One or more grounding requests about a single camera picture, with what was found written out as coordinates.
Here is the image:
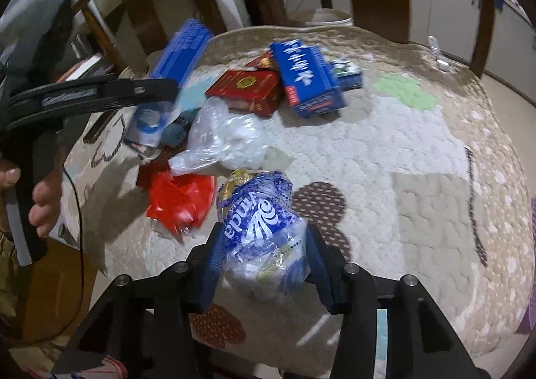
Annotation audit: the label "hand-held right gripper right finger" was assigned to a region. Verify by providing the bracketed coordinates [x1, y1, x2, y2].
[306, 224, 490, 379]

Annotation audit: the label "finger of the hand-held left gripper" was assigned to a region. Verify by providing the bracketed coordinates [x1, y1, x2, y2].
[8, 79, 179, 128]
[6, 73, 126, 108]

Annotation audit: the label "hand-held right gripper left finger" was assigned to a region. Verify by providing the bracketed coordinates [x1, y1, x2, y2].
[52, 222, 229, 379]

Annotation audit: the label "blue white plastic snack bag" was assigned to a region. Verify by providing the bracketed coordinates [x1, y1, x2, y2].
[215, 169, 313, 304]

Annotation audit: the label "long blue box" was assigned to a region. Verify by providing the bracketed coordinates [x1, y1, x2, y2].
[150, 19, 214, 88]

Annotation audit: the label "red snack packet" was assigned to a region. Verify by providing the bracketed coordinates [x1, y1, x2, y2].
[245, 51, 277, 72]

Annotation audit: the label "small blue carton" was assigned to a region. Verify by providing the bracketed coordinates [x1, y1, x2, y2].
[331, 60, 364, 90]

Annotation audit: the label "person's left hand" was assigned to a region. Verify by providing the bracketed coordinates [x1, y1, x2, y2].
[0, 157, 63, 239]

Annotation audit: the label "white blue paper cup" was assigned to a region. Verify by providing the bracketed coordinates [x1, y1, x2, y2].
[123, 105, 177, 149]

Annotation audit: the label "blue crumpled wrapper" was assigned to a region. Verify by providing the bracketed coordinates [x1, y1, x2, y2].
[161, 109, 202, 147]

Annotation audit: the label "red plastic bag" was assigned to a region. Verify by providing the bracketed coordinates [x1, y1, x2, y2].
[146, 172, 216, 237]

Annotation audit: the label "clear plastic bag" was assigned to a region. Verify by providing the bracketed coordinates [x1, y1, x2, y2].
[167, 96, 271, 176]

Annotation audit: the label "red cardboard box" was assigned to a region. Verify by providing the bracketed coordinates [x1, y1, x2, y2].
[204, 69, 282, 117]

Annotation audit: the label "white box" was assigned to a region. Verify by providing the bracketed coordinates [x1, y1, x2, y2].
[213, 0, 252, 30]

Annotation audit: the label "heart patterned quilt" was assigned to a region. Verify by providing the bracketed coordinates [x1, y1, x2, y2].
[63, 23, 536, 377]

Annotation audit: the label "large blue carton white print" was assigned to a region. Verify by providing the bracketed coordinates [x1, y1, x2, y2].
[268, 38, 348, 119]

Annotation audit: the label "white round bucket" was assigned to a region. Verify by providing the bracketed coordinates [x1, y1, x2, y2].
[289, 8, 352, 28]

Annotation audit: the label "white kitchen cabinets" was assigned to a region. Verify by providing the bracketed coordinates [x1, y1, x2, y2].
[404, 0, 536, 107]

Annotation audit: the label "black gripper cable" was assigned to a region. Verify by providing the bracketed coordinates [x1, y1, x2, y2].
[21, 170, 84, 344]

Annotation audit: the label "slanted wooden post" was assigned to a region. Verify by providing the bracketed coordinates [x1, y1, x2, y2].
[469, 0, 497, 78]

